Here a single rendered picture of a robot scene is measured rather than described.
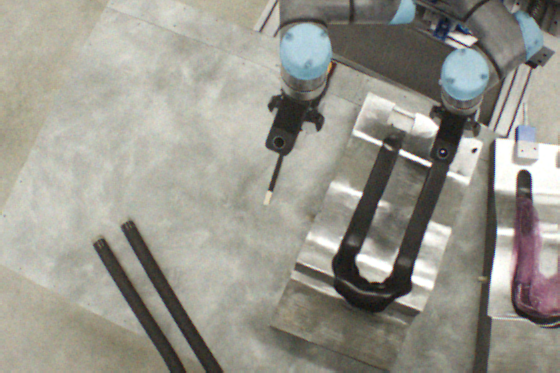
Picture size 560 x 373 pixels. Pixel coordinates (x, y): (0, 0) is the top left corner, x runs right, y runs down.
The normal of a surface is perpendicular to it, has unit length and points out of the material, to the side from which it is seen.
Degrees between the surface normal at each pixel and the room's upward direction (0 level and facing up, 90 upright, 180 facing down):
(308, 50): 0
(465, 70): 11
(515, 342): 0
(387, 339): 0
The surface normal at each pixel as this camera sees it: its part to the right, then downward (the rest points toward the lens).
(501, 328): 0.00, -0.25
